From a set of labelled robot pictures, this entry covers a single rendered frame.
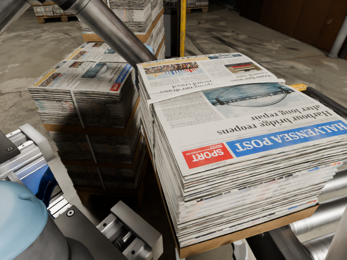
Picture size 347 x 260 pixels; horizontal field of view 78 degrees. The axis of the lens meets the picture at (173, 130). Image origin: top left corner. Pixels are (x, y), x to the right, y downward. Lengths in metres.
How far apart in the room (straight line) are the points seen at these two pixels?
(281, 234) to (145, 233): 0.28
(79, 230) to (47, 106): 0.67
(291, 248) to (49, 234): 0.42
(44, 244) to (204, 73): 0.41
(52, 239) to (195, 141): 0.21
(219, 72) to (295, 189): 0.28
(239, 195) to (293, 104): 0.19
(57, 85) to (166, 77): 0.60
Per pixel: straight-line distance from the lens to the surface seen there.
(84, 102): 0.95
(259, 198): 0.38
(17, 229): 0.26
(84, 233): 0.49
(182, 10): 2.44
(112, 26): 0.64
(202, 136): 0.30
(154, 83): 0.45
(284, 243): 0.52
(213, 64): 0.54
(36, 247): 0.29
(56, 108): 1.03
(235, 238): 0.46
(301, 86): 1.03
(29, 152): 0.81
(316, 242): 0.55
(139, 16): 1.34
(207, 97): 0.41
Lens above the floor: 1.23
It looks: 39 degrees down
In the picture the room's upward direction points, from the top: straight up
